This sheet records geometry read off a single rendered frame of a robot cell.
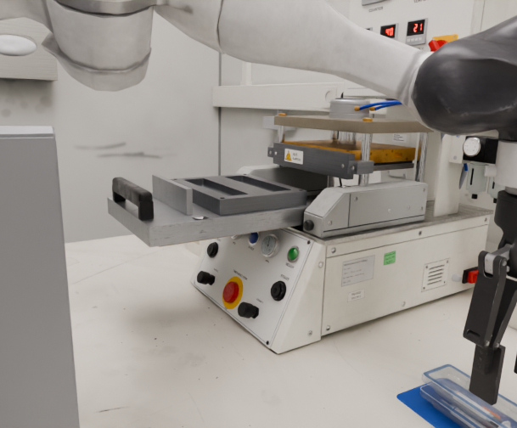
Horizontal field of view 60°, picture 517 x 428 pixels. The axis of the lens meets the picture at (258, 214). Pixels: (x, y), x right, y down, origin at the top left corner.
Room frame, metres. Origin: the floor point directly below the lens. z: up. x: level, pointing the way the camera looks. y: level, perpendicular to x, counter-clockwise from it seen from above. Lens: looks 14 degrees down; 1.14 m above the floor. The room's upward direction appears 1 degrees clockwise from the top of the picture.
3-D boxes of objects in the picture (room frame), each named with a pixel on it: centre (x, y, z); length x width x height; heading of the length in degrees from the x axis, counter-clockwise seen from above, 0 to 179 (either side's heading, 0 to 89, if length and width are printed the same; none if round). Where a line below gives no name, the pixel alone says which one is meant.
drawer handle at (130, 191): (0.68, 0.20, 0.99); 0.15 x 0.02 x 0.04; 33
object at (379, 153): (0.91, -0.18, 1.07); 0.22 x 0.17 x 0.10; 33
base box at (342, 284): (0.90, -0.18, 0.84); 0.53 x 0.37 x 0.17; 123
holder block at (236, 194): (0.78, 0.04, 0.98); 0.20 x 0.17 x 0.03; 33
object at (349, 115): (0.92, -0.21, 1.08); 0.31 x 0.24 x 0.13; 33
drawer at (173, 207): (0.76, 0.08, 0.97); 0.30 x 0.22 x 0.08; 123
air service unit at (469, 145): (0.80, -0.40, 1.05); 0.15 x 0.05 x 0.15; 33
